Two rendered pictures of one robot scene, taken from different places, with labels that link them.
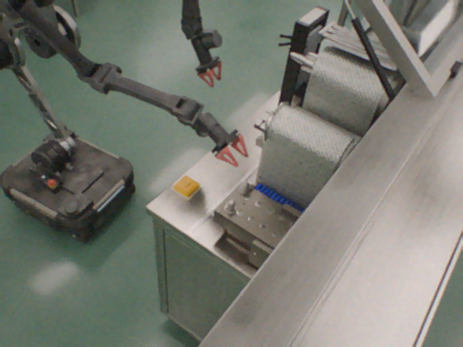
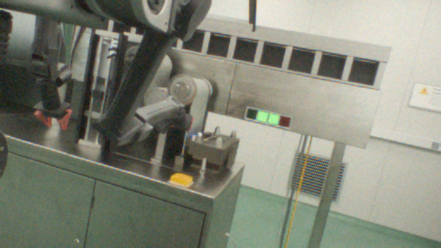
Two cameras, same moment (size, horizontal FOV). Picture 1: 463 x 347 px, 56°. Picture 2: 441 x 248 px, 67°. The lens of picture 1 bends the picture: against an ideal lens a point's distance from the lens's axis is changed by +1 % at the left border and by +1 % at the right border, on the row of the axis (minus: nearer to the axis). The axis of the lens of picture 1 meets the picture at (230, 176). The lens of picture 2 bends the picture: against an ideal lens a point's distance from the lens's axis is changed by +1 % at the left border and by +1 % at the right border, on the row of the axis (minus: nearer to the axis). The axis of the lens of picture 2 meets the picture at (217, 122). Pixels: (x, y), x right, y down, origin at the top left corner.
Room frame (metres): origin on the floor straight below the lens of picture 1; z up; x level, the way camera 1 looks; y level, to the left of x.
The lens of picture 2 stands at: (1.33, 1.40, 1.34)
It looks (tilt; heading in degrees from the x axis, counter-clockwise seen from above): 8 degrees down; 253
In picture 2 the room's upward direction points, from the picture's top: 12 degrees clockwise
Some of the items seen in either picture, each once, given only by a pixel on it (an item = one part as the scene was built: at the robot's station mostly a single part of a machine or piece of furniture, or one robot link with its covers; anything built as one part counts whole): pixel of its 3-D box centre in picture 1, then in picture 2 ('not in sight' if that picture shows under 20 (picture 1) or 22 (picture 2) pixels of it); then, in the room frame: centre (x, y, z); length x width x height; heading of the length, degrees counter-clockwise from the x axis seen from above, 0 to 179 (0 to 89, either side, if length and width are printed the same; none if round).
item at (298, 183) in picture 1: (291, 180); (196, 119); (0.95, -0.20, 1.11); 0.23 x 0.01 x 0.18; 59
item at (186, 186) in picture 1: (187, 186); (182, 179); (1.04, 0.16, 0.91); 0.07 x 0.07 x 0.02; 59
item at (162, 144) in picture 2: (263, 155); (164, 129); (1.11, -0.11, 1.05); 0.06 x 0.05 x 0.31; 59
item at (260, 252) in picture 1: (264, 259); (232, 156); (0.74, -0.14, 0.96); 0.10 x 0.03 x 0.11; 59
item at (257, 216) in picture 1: (277, 231); (216, 145); (0.83, -0.17, 1.00); 0.40 x 0.16 x 0.06; 59
